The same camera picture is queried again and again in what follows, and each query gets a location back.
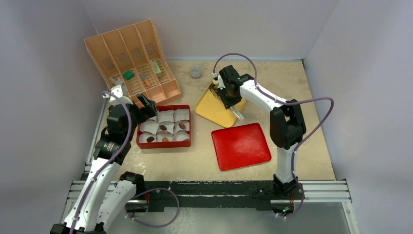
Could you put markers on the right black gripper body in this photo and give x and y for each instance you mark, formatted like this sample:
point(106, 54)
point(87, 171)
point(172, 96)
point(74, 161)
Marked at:
point(228, 95)

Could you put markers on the green eraser block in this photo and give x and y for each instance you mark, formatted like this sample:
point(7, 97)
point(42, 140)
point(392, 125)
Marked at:
point(128, 75)

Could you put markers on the pale green sticky notes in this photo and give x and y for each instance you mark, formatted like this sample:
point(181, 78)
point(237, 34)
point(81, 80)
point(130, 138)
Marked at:
point(156, 69)

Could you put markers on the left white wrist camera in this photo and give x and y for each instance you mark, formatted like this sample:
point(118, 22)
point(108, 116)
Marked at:
point(120, 92)

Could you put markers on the small clear cup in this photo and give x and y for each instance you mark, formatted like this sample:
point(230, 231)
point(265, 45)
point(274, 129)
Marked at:
point(196, 71)

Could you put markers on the peach desk organizer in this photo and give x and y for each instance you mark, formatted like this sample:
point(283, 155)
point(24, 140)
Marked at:
point(133, 47)

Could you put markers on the yellow tray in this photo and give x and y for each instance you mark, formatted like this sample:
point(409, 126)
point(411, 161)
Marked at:
point(210, 107)

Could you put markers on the orange handled cutter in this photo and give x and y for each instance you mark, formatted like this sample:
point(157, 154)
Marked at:
point(145, 79)

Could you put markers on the red chocolate box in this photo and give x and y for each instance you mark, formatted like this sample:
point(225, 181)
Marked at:
point(170, 128)

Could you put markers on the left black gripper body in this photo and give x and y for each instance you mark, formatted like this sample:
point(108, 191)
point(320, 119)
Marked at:
point(139, 115)

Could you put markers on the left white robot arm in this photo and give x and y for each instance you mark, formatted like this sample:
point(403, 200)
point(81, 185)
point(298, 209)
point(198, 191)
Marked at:
point(92, 213)

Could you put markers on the metal bracket plate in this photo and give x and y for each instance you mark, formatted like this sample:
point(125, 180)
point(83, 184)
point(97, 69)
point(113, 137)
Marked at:
point(116, 80)

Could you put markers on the red box lid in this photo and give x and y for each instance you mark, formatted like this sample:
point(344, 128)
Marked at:
point(240, 146)

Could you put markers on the dark chocolate piece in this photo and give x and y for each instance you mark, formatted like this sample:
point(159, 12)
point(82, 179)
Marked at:
point(150, 139)

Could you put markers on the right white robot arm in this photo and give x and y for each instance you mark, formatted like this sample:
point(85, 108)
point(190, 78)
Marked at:
point(286, 121)

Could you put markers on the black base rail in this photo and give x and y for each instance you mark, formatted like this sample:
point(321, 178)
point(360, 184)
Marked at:
point(259, 194)

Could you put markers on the metal tongs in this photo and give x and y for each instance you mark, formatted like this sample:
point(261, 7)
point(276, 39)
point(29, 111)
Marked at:
point(237, 113)

